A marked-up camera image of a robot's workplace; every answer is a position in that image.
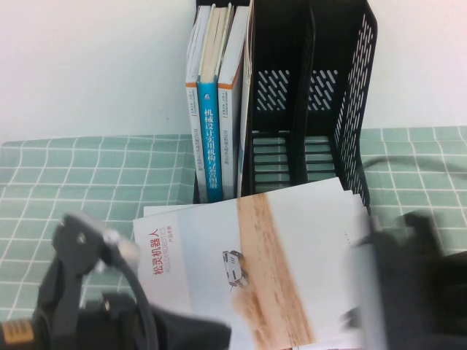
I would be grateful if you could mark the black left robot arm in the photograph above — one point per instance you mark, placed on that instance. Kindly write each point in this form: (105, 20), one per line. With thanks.
(69, 255)

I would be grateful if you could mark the white book orange stripe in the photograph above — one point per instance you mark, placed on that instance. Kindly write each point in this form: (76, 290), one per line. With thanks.
(193, 120)
(228, 138)

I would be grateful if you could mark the thin white brochure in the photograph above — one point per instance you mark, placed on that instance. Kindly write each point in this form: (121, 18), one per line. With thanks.
(243, 127)

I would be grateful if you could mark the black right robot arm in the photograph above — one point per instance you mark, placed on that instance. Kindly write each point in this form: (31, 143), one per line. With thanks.
(419, 291)

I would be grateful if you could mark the black perforated plastic book holder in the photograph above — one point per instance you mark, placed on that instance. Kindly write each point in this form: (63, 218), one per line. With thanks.
(350, 120)

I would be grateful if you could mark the blue spine book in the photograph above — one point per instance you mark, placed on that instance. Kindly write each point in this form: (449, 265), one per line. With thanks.
(211, 138)

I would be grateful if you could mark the desert cover robot brochure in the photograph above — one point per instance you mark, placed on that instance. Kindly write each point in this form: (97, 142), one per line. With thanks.
(292, 237)

